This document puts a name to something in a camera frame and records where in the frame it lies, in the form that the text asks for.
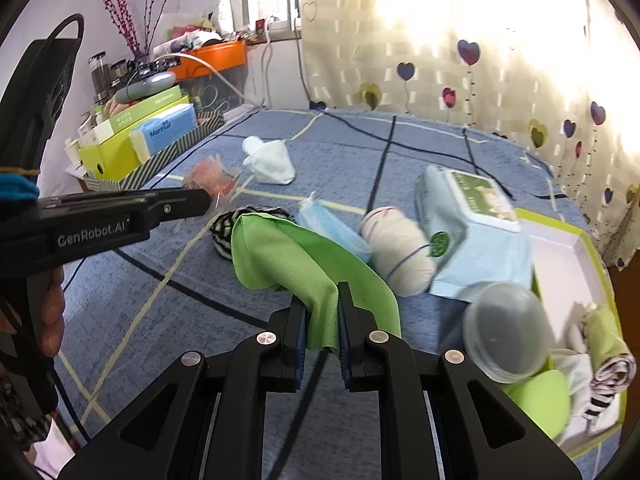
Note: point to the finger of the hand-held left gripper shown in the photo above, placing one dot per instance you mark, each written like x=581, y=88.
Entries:
x=180, y=205

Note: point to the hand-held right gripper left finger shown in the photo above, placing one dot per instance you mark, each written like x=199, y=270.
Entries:
x=299, y=360

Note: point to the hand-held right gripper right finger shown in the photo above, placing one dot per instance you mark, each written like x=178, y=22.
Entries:
x=345, y=360

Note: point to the orange plastic packet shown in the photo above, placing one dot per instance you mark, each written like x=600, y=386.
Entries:
x=212, y=175

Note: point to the small zebra striped cloth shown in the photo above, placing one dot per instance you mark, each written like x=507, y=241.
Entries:
x=222, y=232

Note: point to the white baby socks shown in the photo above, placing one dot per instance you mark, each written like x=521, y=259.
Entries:
x=272, y=160

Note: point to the green cloth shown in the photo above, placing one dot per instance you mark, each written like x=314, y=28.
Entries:
x=280, y=255
x=605, y=335

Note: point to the cream sock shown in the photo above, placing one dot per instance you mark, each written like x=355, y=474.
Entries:
x=400, y=255

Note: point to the bagged blue face masks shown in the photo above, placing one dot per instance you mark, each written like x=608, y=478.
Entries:
x=330, y=230

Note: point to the grey knit cloth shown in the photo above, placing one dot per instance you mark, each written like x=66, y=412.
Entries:
x=570, y=375

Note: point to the lime green cardboard box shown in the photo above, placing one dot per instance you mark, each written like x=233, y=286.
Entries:
x=560, y=245

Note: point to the brown patterned cloth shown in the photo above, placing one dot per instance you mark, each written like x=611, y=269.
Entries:
x=615, y=372

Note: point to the person's left hand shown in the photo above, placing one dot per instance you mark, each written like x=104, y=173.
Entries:
x=52, y=310

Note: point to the striped storage box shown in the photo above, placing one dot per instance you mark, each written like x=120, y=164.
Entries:
x=165, y=162

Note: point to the blue tissue pack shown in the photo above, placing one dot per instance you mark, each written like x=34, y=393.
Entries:
x=165, y=127

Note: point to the lime green file box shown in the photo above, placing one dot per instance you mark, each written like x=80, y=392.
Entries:
x=110, y=157

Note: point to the blue checked bedsheet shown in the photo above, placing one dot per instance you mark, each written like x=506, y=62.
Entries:
x=175, y=310

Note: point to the grey oval device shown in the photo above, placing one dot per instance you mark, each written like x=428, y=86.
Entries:
x=147, y=82

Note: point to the black power strip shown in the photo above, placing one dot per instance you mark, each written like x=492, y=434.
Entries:
x=155, y=65

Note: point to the dark glass jar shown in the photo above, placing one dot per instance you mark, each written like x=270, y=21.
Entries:
x=100, y=77
x=118, y=75

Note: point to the orange storage bin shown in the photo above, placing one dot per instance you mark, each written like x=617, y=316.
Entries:
x=215, y=57

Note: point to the clear plastic jar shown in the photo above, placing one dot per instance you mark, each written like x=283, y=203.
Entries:
x=505, y=330

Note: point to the light blue wet wipes pack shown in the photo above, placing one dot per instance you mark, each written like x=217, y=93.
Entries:
x=475, y=255

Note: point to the purple decorative branches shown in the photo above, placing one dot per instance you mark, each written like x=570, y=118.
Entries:
x=125, y=25

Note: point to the green plastic jar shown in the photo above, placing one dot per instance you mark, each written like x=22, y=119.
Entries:
x=540, y=400

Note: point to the white tissue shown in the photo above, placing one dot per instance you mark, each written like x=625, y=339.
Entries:
x=225, y=10

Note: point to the person's patterned clothing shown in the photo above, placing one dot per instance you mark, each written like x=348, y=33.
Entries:
x=20, y=425

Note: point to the heart print curtain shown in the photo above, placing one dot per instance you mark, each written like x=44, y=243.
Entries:
x=450, y=10

